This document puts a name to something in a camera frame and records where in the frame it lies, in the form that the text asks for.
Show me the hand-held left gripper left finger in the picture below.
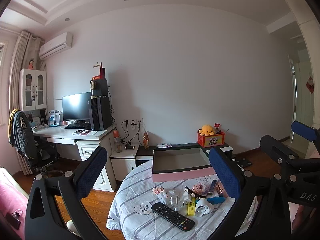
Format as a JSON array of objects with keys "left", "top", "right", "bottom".
[{"left": 24, "top": 146, "right": 110, "bottom": 240}]

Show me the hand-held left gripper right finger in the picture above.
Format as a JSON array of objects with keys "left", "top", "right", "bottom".
[{"left": 209, "top": 147, "right": 295, "bottom": 240}]

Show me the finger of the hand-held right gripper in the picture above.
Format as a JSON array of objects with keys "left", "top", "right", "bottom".
[
  {"left": 259, "top": 134, "right": 320, "bottom": 173},
  {"left": 291, "top": 120, "right": 320, "bottom": 143}
]

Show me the rose gold tube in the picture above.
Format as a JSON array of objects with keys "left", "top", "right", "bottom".
[{"left": 216, "top": 182, "right": 227, "bottom": 197}]

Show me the blue patterned slim box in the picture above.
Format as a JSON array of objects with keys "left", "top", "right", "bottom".
[{"left": 208, "top": 179, "right": 218, "bottom": 195}]

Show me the pink brick donut model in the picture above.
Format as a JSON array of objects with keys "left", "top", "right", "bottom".
[{"left": 192, "top": 183, "right": 209, "bottom": 197}]

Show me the black hair clip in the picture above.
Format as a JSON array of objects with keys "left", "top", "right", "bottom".
[{"left": 184, "top": 186, "right": 198, "bottom": 200}]

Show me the white octopus-shaped socket adapter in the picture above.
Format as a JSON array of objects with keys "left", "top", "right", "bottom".
[{"left": 194, "top": 197, "right": 215, "bottom": 218}]

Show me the large cardboard box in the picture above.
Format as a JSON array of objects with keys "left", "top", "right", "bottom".
[{"left": 152, "top": 142, "right": 217, "bottom": 182}]

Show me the yellow highlighter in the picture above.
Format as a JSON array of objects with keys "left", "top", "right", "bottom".
[{"left": 187, "top": 197, "right": 197, "bottom": 216}]

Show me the clear plastic plug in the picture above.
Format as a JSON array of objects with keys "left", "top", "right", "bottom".
[{"left": 169, "top": 190, "right": 183, "bottom": 212}]

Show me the white curved plastic cover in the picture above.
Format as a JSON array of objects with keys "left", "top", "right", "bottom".
[{"left": 157, "top": 191, "right": 171, "bottom": 205}]

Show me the black remote control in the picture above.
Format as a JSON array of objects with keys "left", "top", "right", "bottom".
[{"left": 151, "top": 202, "right": 195, "bottom": 232}]

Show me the black floor scale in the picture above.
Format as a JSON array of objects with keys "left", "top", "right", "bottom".
[{"left": 234, "top": 158, "right": 253, "bottom": 168}]

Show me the white door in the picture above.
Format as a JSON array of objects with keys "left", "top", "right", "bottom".
[{"left": 287, "top": 52, "right": 315, "bottom": 140}]

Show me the red storage crate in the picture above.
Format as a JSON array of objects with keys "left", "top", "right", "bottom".
[{"left": 197, "top": 130, "right": 225, "bottom": 148}]

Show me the orange cap water bottle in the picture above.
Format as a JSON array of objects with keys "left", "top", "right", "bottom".
[{"left": 113, "top": 129, "right": 123, "bottom": 153}]

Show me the yellow octopus plush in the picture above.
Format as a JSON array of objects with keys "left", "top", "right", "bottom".
[{"left": 199, "top": 124, "right": 215, "bottom": 137}]

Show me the black office chair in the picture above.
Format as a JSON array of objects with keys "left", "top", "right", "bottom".
[{"left": 15, "top": 135, "right": 63, "bottom": 178}]

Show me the black keyboard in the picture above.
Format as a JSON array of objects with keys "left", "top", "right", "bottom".
[{"left": 64, "top": 123, "right": 92, "bottom": 129}]

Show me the white desk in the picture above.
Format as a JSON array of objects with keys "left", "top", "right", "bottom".
[{"left": 32, "top": 124, "right": 118, "bottom": 193}]

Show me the black top low cabinet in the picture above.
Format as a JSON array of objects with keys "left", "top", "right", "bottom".
[{"left": 135, "top": 142, "right": 234, "bottom": 168}]

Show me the black computer tower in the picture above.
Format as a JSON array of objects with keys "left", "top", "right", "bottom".
[{"left": 90, "top": 96, "right": 112, "bottom": 131}]

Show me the orange snack bag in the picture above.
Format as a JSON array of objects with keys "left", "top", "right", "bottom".
[{"left": 142, "top": 131, "right": 151, "bottom": 150}]

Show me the blue white carton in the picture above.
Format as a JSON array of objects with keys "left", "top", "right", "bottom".
[{"left": 49, "top": 109, "right": 60, "bottom": 127}]

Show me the black monitor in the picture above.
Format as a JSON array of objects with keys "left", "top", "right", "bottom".
[{"left": 62, "top": 92, "right": 93, "bottom": 121}]

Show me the white radiator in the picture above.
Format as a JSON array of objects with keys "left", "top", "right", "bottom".
[{"left": 16, "top": 150, "right": 33, "bottom": 175}]

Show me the dark jacket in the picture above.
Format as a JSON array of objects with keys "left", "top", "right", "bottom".
[{"left": 9, "top": 109, "right": 38, "bottom": 160}]

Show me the black speaker box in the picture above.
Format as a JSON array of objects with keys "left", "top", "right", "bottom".
[{"left": 90, "top": 79, "right": 108, "bottom": 97}]

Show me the pink blanket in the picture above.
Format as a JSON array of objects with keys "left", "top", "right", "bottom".
[{"left": 0, "top": 180, "right": 28, "bottom": 220}]

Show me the black phone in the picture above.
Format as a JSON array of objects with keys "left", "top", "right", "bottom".
[{"left": 5, "top": 212, "right": 22, "bottom": 229}]

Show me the red paper bag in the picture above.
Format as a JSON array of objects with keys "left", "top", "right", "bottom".
[{"left": 91, "top": 62, "right": 106, "bottom": 80}]

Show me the white glass door cabinet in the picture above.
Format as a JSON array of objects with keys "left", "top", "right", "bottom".
[{"left": 19, "top": 68, "right": 48, "bottom": 112}]

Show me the white air conditioner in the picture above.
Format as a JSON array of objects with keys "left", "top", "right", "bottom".
[{"left": 39, "top": 32, "right": 73, "bottom": 60}]

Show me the black power cable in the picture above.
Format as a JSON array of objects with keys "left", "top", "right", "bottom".
[{"left": 121, "top": 120, "right": 132, "bottom": 144}]

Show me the white wall socket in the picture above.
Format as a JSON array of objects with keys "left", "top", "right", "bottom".
[{"left": 124, "top": 118, "right": 143, "bottom": 130}]

